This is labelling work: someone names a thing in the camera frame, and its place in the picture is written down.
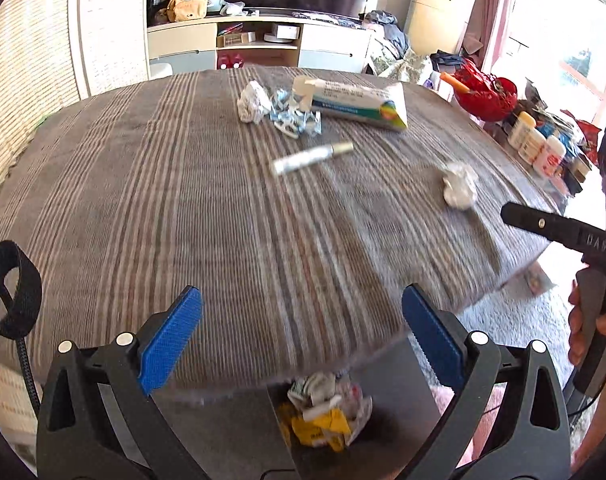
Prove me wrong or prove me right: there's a small printed packet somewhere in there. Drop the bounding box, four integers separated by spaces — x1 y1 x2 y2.
520 262 556 293

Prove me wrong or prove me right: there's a white round device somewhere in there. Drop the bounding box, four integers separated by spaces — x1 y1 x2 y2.
263 25 301 43

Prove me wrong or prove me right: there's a grey plaid tablecloth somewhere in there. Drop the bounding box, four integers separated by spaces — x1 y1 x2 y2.
0 65 566 402

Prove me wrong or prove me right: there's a red snack bag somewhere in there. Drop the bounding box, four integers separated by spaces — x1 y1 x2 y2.
576 120 604 153

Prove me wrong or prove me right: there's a yellow bag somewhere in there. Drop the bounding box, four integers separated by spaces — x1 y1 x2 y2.
278 400 354 453

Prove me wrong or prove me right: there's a white tissue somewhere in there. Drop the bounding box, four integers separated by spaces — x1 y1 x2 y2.
442 161 479 209

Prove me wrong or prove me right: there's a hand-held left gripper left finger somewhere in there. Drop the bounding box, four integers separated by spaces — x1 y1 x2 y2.
37 285 209 480

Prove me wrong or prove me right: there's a blue packet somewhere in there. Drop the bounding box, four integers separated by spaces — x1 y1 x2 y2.
548 125 581 161

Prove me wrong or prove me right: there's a bamboo screen panel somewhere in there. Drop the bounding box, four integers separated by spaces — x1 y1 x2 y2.
68 0 151 98
0 0 81 201

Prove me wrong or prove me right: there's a white pen tube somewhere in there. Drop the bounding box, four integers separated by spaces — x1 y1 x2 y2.
272 141 355 177

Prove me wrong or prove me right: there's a person's right hand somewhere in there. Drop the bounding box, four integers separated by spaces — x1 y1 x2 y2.
568 280 606 377

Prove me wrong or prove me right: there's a cardboard box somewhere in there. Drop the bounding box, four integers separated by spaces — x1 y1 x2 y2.
217 31 256 48

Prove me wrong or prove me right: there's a black strap loop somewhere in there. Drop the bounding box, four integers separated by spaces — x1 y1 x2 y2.
0 241 42 337

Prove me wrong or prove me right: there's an orange stick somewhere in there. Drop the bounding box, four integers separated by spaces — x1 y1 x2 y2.
440 72 471 93

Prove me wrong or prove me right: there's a black bin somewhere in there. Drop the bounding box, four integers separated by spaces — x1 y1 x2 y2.
265 371 441 480

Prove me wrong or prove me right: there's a cream standing air conditioner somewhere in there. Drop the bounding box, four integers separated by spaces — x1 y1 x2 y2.
405 0 484 56

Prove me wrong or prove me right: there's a white bottle yellow cap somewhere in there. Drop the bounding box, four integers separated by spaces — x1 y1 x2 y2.
508 112 535 150

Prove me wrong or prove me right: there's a white toothpaste tube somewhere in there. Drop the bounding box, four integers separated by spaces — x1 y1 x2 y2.
292 75 409 132

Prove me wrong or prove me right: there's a heap of grey clothes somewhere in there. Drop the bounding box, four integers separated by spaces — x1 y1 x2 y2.
363 10 434 83

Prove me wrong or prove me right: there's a red plastic bowl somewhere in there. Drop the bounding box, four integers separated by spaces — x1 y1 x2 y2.
453 58 519 122

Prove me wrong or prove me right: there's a pink white plastic wrapper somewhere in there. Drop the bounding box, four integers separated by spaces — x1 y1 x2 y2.
333 380 374 432

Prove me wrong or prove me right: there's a pink curtain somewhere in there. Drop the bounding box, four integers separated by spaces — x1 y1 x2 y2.
463 0 521 68

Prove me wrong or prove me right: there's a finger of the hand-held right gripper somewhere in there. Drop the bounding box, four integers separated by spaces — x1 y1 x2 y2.
500 201 579 248

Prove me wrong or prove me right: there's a yellow plush backpack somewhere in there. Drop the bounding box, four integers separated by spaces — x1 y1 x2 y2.
165 0 209 23

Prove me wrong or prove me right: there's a window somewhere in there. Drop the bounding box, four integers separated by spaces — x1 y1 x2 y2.
493 0 606 136

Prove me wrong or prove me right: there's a blue white wrapper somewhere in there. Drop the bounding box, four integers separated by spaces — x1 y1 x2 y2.
268 89 323 140

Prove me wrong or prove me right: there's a white paper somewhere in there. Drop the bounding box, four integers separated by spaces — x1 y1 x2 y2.
236 80 273 123

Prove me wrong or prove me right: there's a white bottle pink label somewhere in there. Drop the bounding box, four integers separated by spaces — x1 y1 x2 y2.
533 135 566 177

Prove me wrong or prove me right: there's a black braided cable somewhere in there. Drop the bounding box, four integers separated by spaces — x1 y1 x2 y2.
15 332 41 417

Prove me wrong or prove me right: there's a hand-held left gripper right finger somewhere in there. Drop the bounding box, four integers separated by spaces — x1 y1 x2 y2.
401 283 571 480

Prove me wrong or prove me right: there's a white television cabinet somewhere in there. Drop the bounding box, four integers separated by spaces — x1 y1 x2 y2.
147 7 376 79

